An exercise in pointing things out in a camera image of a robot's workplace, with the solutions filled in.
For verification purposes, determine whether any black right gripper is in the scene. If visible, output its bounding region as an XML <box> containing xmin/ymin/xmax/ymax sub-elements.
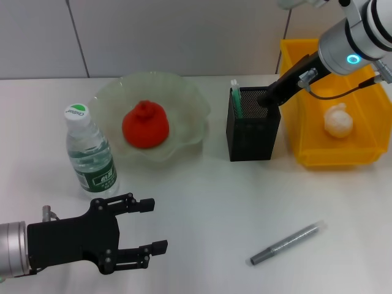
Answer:
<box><xmin>256</xmin><ymin>51</ymin><xmax>331</xmax><ymax>108</ymax></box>

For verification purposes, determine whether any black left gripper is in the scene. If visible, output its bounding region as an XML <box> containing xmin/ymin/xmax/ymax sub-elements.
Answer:
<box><xmin>26</xmin><ymin>192</ymin><xmax>169</xmax><ymax>276</ymax></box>

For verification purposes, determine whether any green utility knife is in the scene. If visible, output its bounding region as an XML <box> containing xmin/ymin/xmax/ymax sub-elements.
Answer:
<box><xmin>230</xmin><ymin>78</ymin><xmax>245</xmax><ymax>121</ymax></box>

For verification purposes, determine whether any white paper ball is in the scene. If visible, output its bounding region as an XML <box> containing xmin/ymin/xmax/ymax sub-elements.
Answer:
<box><xmin>323</xmin><ymin>103</ymin><xmax>355</xmax><ymax>139</ymax></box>

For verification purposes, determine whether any water bottle with green label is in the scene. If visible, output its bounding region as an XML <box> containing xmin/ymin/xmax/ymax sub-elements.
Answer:
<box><xmin>62</xmin><ymin>102</ymin><xmax>121</xmax><ymax>202</ymax></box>

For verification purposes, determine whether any orange fruit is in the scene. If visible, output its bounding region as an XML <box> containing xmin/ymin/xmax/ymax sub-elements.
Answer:
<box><xmin>121</xmin><ymin>99</ymin><xmax>170</xmax><ymax>150</ymax></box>

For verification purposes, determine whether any grey marker pen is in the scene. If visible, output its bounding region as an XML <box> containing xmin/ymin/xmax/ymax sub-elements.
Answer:
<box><xmin>250</xmin><ymin>219</ymin><xmax>328</xmax><ymax>266</ymax></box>

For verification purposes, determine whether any black mesh pen holder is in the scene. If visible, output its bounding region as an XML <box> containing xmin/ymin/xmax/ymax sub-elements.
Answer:
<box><xmin>225</xmin><ymin>86</ymin><xmax>282</xmax><ymax>162</ymax></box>

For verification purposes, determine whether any clear glass fruit plate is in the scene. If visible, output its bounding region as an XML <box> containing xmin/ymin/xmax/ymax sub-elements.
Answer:
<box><xmin>88</xmin><ymin>70</ymin><xmax>213</xmax><ymax>172</ymax></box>

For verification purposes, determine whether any yellow plastic storage bin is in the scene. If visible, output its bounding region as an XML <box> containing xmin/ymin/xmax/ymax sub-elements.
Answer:
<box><xmin>279</xmin><ymin>37</ymin><xmax>392</xmax><ymax>168</ymax></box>

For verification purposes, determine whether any right gripper cable with plugs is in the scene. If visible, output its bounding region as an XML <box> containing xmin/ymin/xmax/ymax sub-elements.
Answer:
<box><xmin>298</xmin><ymin>59</ymin><xmax>392</xmax><ymax>100</ymax></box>

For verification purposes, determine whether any gripper cable with plugs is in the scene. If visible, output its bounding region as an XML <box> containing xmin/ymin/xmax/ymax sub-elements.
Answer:
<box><xmin>298</xmin><ymin>59</ymin><xmax>392</xmax><ymax>100</ymax></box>
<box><xmin>42</xmin><ymin>205</ymin><xmax>62</xmax><ymax>222</ymax></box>

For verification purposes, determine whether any left gripper cable with plugs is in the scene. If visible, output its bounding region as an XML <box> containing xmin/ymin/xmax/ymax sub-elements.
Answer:
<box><xmin>42</xmin><ymin>205</ymin><xmax>62</xmax><ymax>222</ymax></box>

